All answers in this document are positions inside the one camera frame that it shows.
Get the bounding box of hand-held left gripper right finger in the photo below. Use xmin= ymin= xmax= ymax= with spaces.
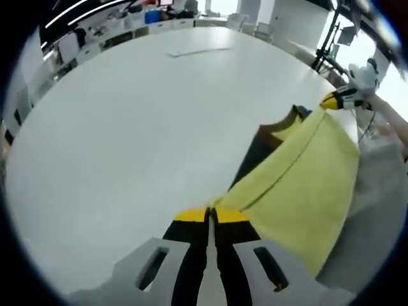
xmin=212 ymin=207 xmax=351 ymax=306

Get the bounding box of long ceiling light strip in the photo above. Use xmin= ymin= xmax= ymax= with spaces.
xmin=67 ymin=0 xmax=135 ymax=26
xmin=46 ymin=0 xmax=106 ymax=29

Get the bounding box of yellow garment with blue sleeve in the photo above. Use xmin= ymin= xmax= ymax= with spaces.
xmin=207 ymin=103 xmax=361 ymax=278

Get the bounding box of white office desk row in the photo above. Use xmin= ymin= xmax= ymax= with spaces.
xmin=41 ymin=12 xmax=230 ymax=68

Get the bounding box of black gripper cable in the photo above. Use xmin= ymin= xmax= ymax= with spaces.
xmin=356 ymin=108 xmax=375 ymax=143

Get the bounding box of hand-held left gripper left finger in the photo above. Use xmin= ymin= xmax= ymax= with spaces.
xmin=68 ymin=206 xmax=211 ymax=306

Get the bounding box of group of white office chairs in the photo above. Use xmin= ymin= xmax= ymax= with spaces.
xmin=228 ymin=12 xmax=275 ymax=42

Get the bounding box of black tripod stand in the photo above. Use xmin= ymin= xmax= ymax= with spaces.
xmin=310 ymin=12 xmax=342 ymax=71

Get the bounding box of small grey monitor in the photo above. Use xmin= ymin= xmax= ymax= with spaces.
xmin=337 ymin=27 xmax=355 ymax=46

